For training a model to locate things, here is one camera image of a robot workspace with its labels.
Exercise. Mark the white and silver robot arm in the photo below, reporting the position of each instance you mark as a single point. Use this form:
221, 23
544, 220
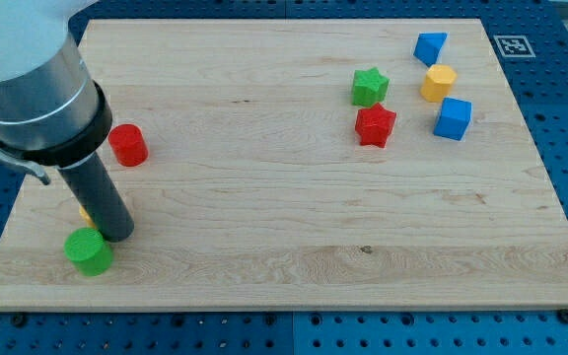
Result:
52, 113

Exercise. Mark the blue cube block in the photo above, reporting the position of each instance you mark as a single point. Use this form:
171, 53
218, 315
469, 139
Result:
453, 119

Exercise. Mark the light wooden board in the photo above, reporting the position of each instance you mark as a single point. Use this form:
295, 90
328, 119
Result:
257, 195

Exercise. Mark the red star block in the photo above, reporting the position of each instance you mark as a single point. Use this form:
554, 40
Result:
374, 125

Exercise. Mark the green star block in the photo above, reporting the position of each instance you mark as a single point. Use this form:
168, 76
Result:
369, 87

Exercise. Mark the red cylinder block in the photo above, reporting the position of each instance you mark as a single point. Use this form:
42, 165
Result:
128, 145

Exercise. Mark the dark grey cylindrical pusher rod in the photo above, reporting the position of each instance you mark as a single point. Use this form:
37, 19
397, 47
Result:
91, 184

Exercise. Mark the yellow hexagon block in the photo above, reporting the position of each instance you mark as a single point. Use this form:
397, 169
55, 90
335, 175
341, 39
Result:
438, 83

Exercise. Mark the blue triangular prism block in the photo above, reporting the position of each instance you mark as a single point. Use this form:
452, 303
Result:
428, 47

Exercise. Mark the small yellow block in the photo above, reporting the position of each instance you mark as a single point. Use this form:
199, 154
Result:
86, 217

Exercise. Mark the green cylinder block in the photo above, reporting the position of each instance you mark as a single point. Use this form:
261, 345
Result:
88, 251

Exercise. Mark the white fiducial marker tag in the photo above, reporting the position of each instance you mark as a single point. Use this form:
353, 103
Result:
514, 46

